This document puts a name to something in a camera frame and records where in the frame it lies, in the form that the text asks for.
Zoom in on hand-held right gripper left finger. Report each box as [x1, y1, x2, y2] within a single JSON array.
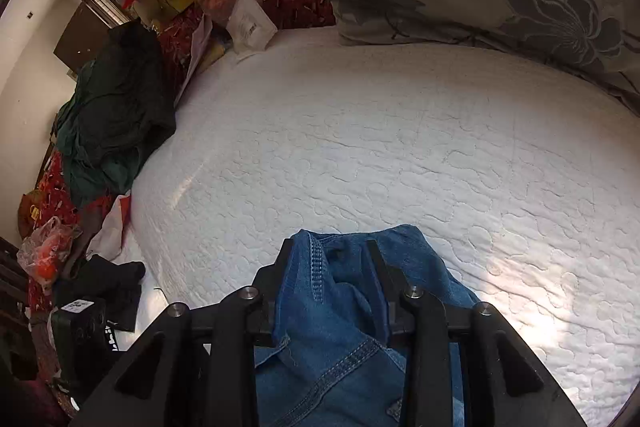
[[75, 238, 294, 427]]

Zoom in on blue denim pants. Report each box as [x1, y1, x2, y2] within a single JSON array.
[[254, 224, 482, 427]]

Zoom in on dark green garment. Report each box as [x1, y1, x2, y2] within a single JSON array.
[[56, 23, 178, 208]]

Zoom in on black cloth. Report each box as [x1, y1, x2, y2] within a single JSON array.
[[52, 254, 147, 333]]

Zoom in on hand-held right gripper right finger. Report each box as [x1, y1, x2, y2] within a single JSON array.
[[366, 240, 588, 427]]

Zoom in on orange plastic bag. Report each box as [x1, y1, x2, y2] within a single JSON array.
[[17, 216, 83, 294]]

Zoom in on white and red paper bag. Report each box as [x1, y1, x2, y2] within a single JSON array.
[[86, 194, 133, 262]]

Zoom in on red floral bedsheet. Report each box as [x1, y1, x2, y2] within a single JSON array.
[[25, 151, 121, 308]]

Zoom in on white quilted mattress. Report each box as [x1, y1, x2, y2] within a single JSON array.
[[112, 27, 640, 427]]

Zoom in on white paper packet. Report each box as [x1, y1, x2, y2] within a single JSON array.
[[226, 0, 278, 60]]

